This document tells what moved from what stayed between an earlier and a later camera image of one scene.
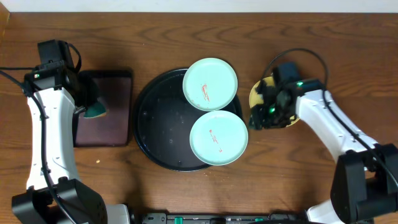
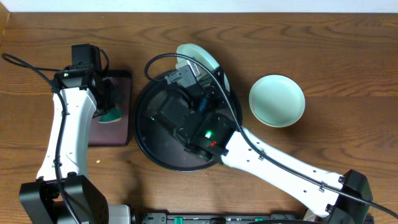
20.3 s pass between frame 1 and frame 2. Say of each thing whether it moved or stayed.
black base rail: stayed
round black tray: stayed
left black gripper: moved
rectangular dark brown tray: stayed
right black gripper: moved
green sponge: moved
